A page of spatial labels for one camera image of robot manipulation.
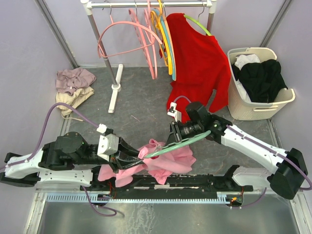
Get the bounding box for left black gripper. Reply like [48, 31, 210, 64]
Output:
[76, 136, 152, 173]

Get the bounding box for teal wavy hanger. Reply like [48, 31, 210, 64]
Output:
[143, 130, 211, 158]

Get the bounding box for pink t shirt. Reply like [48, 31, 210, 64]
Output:
[97, 139, 196, 188]

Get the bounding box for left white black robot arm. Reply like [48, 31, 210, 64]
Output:
[0, 132, 143, 190]

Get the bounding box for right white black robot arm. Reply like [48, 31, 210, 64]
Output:
[167, 102, 311, 200]

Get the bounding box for red t shirt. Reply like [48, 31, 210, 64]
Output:
[167, 13, 231, 121]

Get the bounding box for pink hanger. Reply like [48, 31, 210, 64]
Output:
[97, 5, 161, 59]
[129, 9, 158, 79]

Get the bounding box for lime green hanger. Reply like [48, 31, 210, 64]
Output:
[184, 5, 212, 36]

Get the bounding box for yellow hanger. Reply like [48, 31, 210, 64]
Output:
[150, 0, 174, 75]

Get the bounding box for light blue hanger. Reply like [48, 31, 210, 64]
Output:
[159, 13, 176, 81]

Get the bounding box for cream laundry basket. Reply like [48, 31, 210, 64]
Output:
[227, 47, 295, 120]

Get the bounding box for beige crumpled garment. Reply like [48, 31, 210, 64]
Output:
[56, 87, 95, 121]

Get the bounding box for white metal clothes rack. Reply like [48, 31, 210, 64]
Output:
[81, 0, 217, 114]

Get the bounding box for black garment in basket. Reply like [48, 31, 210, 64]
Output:
[232, 59, 287, 103]

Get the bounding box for mauve crumpled garment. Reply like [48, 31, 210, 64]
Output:
[56, 67, 97, 96]

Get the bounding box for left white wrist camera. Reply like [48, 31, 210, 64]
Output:
[97, 124, 119, 148]

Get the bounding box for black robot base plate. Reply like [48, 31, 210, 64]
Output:
[86, 174, 254, 199]

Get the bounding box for light blue cable duct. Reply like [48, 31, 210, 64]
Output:
[46, 192, 244, 203]

